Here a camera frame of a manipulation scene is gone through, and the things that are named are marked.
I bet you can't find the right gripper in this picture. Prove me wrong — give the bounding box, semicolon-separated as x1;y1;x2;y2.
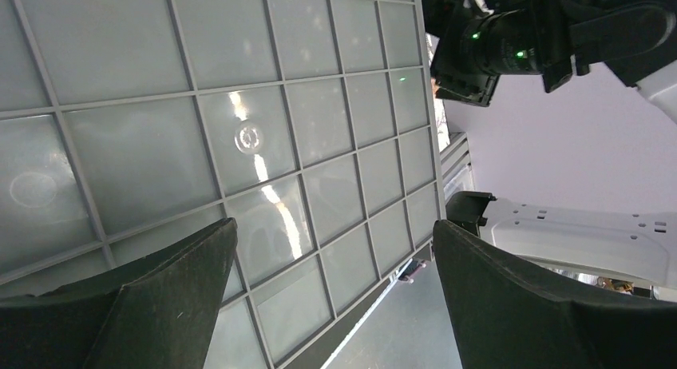
422;0;573;107

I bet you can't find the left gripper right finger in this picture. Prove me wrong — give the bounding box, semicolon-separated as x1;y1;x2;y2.
433;220;676;368

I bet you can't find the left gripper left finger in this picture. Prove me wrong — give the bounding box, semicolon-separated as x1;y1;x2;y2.
1;218;238;368

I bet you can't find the grey plastic crate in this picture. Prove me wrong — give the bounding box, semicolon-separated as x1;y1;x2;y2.
1;0;442;368

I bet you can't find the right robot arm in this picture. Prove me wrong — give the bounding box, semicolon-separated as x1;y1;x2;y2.
421;0;676;291

